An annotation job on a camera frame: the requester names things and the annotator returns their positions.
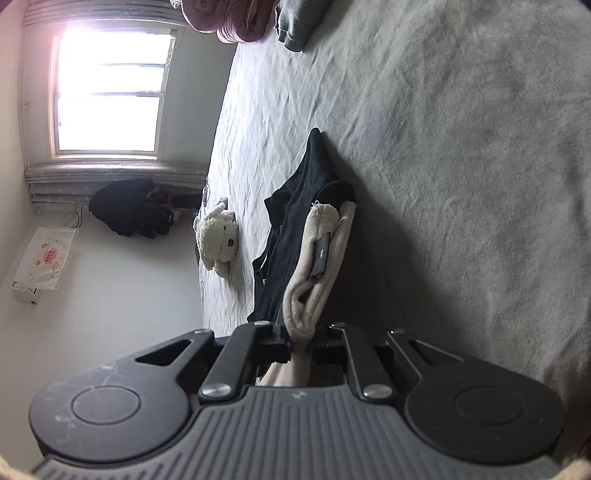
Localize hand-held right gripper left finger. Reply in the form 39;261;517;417
133;321;294;402

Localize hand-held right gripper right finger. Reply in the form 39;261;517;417
313;322;463;401

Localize beige and black sweatshirt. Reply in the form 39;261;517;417
247;128;358;388

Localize white plush dog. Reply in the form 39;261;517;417
193;198;240;278

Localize hanging dark coats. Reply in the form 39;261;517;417
89;179;204;238

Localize grey patterned curtain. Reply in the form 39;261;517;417
25;159;208;213
23;0;185;33

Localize window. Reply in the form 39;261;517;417
51;30;178;155

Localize folded grey sweater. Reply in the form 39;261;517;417
274;0;333;51

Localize folded pink quilt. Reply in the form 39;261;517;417
180;0;278;44

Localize printed wall hanging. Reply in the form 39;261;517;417
13;226;78;291

